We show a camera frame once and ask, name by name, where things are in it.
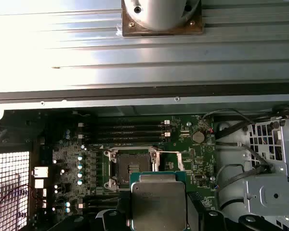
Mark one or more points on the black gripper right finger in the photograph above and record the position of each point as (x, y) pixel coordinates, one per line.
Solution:
(214, 221)

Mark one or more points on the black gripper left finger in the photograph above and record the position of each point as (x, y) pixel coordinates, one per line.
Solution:
(115, 221)

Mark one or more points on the silver CPU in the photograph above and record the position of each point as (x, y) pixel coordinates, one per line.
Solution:
(159, 204)

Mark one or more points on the CPU socket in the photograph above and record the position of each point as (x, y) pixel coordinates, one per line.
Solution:
(132, 166)

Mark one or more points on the black RAM slot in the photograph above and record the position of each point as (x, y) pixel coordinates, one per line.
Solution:
(125, 123)
(125, 129)
(125, 141)
(125, 135)

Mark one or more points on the green motherboard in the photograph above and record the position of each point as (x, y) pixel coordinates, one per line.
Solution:
(190, 168)

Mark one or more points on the silver coin cell battery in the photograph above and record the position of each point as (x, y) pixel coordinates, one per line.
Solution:
(198, 137)

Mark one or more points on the black and grey PC case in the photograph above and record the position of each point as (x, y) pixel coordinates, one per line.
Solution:
(135, 103)

